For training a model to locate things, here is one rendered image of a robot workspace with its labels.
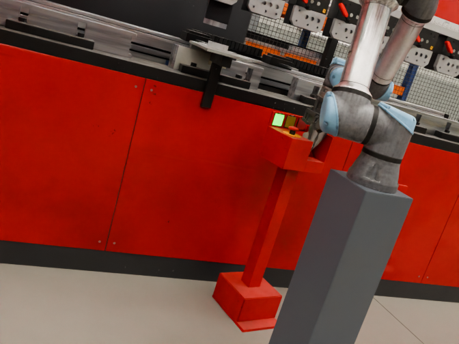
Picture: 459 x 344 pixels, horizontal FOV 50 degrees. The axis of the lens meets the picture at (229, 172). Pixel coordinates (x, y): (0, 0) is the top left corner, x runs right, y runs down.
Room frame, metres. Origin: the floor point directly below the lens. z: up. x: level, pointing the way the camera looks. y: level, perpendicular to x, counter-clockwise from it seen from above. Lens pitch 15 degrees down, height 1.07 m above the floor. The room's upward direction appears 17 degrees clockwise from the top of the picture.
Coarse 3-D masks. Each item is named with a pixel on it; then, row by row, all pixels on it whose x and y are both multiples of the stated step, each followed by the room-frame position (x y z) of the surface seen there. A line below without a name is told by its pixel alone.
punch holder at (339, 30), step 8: (336, 0) 2.29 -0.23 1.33; (344, 0) 2.26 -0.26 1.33; (336, 8) 2.27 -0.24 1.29; (352, 8) 2.28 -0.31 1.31; (360, 8) 2.29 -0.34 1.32; (328, 16) 2.32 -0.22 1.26; (336, 16) 2.25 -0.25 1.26; (352, 16) 2.28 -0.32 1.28; (328, 24) 2.30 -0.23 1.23; (336, 24) 2.25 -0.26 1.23; (344, 24) 2.27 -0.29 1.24; (352, 24) 2.29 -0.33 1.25; (328, 32) 2.28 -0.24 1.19; (336, 32) 2.26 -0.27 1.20; (344, 32) 2.27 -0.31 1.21; (352, 32) 2.29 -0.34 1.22; (344, 40) 2.28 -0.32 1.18
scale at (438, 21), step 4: (400, 8) 2.37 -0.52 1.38; (432, 20) 2.44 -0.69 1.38; (436, 20) 2.45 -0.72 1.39; (440, 20) 2.46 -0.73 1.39; (444, 20) 2.47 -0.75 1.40; (436, 24) 2.46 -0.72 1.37; (440, 24) 2.46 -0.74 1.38; (444, 24) 2.47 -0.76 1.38; (448, 24) 2.48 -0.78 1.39; (452, 24) 2.49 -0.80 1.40; (456, 24) 2.50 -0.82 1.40; (448, 28) 2.48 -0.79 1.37; (452, 28) 2.49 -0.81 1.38; (456, 28) 2.50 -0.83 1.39
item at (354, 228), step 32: (352, 192) 1.37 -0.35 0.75; (384, 192) 1.37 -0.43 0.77; (320, 224) 1.44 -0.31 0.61; (352, 224) 1.33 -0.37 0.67; (384, 224) 1.37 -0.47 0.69; (320, 256) 1.40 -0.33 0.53; (352, 256) 1.34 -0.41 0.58; (384, 256) 1.39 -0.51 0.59; (288, 288) 1.48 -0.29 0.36; (320, 288) 1.35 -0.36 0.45; (352, 288) 1.36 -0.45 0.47; (288, 320) 1.43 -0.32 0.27; (320, 320) 1.33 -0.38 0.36; (352, 320) 1.38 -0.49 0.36
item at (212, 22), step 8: (208, 0) 2.07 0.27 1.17; (208, 8) 2.06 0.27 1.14; (216, 8) 2.08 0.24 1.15; (224, 8) 2.09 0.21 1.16; (208, 16) 2.07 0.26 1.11; (216, 16) 2.08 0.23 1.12; (224, 16) 2.09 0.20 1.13; (208, 24) 2.08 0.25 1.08; (216, 24) 2.09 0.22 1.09; (224, 24) 2.11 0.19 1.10
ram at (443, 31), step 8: (352, 0) 2.27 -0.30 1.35; (440, 0) 2.45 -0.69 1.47; (448, 0) 2.46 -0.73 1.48; (456, 0) 2.48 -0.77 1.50; (440, 8) 2.45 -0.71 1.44; (448, 8) 2.47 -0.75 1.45; (456, 8) 2.49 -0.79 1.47; (440, 16) 2.46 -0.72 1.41; (448, 16) 2.48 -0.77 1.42; (456, 16) 2.49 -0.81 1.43; (432, 24) 2.45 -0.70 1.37; (440, 32) 2.47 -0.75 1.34; (448, 32) 2.49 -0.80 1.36; (456, 32) 2.51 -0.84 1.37
